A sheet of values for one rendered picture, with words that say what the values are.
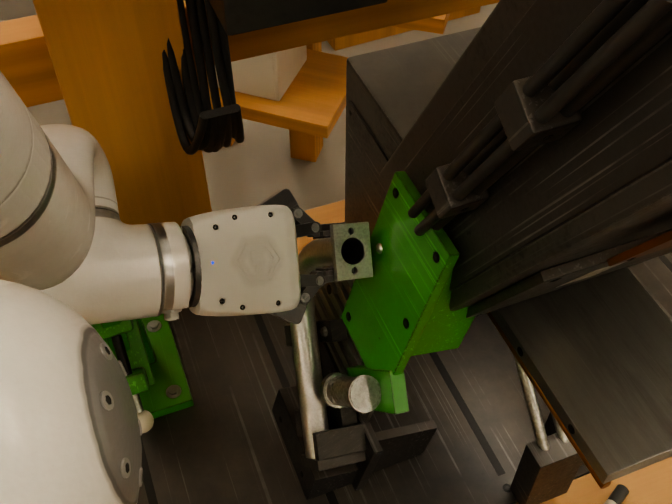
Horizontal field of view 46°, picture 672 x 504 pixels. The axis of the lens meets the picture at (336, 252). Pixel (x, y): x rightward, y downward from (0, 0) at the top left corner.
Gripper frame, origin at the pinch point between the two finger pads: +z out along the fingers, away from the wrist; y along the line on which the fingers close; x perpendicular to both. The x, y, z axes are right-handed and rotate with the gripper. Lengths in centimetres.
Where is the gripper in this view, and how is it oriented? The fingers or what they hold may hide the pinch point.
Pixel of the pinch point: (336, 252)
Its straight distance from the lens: 79.0
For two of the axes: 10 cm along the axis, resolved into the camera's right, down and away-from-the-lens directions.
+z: 9.0, -0.9, 4.3
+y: -0.8, -10.0, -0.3
